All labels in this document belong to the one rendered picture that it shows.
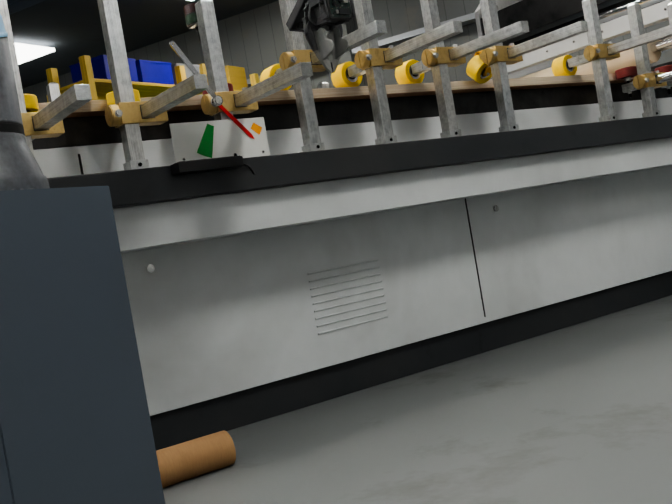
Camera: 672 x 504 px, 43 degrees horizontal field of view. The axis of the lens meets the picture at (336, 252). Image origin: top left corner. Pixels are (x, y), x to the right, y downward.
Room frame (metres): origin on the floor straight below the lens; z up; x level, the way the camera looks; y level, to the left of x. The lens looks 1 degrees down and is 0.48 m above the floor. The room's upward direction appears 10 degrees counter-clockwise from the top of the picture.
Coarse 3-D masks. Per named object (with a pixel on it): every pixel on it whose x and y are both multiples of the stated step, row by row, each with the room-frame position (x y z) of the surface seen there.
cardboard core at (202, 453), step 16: (224, 432) 1.93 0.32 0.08; (176, 448) 1.86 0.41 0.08; (192, 448) 1.86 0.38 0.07; (208, 448) 1.88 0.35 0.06; (224, 448) 1.90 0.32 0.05; (160, 464) 1.81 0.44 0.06; (176, 464) 1.83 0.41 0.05; (192, 464) 1.85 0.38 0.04; (208, 464) 1.87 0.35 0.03; (224, 464) 1.90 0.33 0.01; (176, 480) 1.84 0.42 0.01
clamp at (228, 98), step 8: (208, 96) 2.10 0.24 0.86; (224, 96) 2.12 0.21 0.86; (232, 96) 2.13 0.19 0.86; (208, 104) 2.10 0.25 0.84; (224, 104) 2.12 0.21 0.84; (232, 104) 2.13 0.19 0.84; (256, 104) 2.17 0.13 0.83; (208, 112) 2.11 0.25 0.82; (216, 112) 2.12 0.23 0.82; (240, 112) 2.17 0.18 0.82; (248, 112) 2.20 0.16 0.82
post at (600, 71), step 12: (588, 0) 2.98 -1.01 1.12; (588, 12) 2.98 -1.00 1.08; (588, 24) 2.99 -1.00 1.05; (588, 36) 3.00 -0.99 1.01; (600, 36) 2.99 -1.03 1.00; (600, 60) 2.97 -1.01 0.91; (600, 72) 2.98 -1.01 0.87; (600, 84) 2.98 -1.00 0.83; (600, 96) 2.99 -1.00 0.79; (600, 108) 3.00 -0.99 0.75; (612, 108) 2.99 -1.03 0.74
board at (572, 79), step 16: (512, 80) 2.95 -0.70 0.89; (528, 80) 2.99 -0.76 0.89; (544, 80) 3.04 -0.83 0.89; (560, 80) 3.09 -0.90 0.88; (576, 80) 3.14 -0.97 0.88; (592, 80) 3.19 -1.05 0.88; (272, 96) 2.40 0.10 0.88; (288, 96) 2.43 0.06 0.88; (320, 96) 2.49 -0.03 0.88; (336, 96) 2.52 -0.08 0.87; (352, 96) 2.56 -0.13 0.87; (368, 96) 2.62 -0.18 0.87; (400, 96) 2.73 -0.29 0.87; (80, 112) 2.09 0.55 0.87; (96, 112) 2.12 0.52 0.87
